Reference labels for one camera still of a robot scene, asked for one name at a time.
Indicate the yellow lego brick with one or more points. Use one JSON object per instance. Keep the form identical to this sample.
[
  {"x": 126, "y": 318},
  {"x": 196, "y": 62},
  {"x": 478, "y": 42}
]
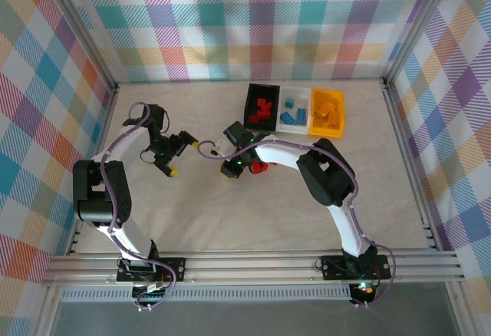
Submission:
[
  {"x": 324, "y": 122},
  {"x": 334, "y": 118},
  {"x": 323, "y": 108}
]

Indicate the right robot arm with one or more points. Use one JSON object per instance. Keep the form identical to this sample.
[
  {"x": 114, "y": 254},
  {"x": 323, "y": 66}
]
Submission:
[{"x": 349, "y": 221}]

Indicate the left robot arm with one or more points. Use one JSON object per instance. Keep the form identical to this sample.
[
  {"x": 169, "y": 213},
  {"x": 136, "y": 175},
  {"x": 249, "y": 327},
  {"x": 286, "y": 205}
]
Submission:
[{"x": 126, "y": 232}]

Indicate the light blue lego brick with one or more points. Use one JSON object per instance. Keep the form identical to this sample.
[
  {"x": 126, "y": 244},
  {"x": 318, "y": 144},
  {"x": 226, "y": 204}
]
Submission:
[{"x": 289, "y": 103}]

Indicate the black plastic bin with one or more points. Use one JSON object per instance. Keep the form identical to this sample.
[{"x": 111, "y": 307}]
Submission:
[{"x": 255, "y": 92}]

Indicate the white plastic bin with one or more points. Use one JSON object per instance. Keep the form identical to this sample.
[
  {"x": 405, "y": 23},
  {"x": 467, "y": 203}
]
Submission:
[{"x": 303, "y": 96}]

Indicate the yellow plastic bin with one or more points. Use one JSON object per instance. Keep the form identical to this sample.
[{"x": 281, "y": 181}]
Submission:
[{"x": 326, "y": 132}]

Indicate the plaid fabric backdrop panel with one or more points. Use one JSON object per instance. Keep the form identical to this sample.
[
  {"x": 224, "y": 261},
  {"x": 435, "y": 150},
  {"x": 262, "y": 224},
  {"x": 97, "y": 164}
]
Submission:
[
  {"x": 245, "y": 25},
  {"x": 460, "y": 121},
  {"x": 30, "y": 121}
]

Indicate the aluminium side rail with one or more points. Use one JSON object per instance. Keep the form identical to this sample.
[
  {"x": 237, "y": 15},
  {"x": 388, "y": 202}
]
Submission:
[
  {"x": 409, "y": 159},
  {"x": 108, "y": 109}
]

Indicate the long aluminium base rail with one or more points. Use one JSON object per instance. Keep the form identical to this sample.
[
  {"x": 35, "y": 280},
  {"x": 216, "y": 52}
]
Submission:
[{"x": 249, "y": 269}]

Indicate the aluminium frame post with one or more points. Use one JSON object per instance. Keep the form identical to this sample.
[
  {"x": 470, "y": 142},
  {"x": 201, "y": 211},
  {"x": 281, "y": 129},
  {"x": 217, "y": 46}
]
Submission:
[
  {"x": 86, "y": 29},
  {"x": 416, "y": 25}
]

